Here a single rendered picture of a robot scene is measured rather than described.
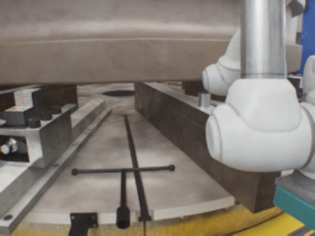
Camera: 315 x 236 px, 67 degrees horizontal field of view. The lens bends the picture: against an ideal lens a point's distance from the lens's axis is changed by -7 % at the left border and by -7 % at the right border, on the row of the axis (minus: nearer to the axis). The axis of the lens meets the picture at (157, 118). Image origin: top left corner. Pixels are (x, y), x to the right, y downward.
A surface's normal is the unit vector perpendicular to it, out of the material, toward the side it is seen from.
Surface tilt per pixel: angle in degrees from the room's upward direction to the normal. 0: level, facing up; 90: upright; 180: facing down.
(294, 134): 69
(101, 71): 90
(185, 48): 90
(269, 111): 77
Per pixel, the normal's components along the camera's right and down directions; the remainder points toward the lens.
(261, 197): 0.33, 0.26
